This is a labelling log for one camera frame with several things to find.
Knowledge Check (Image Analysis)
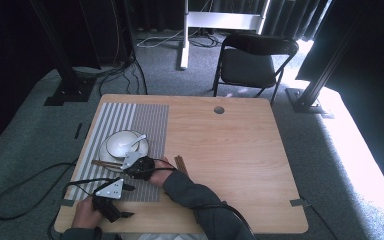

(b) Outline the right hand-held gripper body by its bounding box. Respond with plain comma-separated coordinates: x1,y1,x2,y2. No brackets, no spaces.
121,151,156,182

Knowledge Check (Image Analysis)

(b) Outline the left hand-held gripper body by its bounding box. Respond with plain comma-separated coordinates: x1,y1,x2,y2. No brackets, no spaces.
91,177,125,224

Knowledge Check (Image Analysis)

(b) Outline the white round plate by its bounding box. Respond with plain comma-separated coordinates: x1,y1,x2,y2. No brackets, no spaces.
98,131,150,173

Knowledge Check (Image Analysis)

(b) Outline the person's right hand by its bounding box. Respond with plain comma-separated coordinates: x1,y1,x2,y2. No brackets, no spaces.
149,156,177,188

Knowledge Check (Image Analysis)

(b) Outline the person's left hand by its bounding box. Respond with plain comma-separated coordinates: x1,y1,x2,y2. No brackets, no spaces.
71,195,103,230

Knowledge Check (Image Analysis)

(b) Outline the white spoon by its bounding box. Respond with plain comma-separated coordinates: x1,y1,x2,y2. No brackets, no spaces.
119,134,148,150

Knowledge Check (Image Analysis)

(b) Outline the white bowl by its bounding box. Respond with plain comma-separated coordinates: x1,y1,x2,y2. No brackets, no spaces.
105,130,141,159

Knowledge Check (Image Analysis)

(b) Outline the person's white clothing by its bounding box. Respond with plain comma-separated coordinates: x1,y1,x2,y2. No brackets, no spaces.
123,233,209,240

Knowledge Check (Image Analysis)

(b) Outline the striped grey woven placemat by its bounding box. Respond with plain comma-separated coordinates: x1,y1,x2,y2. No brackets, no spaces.
67,102,170,203

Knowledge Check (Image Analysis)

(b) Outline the black floor strip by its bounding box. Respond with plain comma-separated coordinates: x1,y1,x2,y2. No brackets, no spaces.
73,122,84,141

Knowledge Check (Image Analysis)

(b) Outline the black metal stand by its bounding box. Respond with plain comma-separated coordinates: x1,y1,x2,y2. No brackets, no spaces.
29,0,96,107
285,9,363,115

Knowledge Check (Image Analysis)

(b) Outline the black folding chair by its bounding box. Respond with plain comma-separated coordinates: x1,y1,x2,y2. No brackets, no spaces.
212,32,300,105

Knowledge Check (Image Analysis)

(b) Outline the white metal stand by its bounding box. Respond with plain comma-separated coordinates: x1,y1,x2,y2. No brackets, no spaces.
179,0,271,70

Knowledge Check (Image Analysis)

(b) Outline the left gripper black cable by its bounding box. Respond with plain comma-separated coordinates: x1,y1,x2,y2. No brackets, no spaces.
47,177,116,240

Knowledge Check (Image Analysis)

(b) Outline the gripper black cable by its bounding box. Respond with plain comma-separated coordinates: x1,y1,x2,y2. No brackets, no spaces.
47,177,116,240
133,158,256,240

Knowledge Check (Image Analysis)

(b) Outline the thick black floor cable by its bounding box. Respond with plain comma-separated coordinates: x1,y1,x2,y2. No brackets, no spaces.
0,161,79,221

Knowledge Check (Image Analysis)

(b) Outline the bundle of black floor cables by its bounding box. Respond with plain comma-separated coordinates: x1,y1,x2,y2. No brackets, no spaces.
73,54,149,98

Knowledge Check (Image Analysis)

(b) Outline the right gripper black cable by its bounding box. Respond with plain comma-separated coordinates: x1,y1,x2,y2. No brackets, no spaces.
133,158,256,240

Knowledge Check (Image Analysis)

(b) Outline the white floor cable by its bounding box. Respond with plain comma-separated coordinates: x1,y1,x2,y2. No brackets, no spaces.
136,28,186,49

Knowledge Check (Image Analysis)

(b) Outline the thin black cable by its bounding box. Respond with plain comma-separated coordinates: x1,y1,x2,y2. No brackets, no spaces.
308,201,340,240

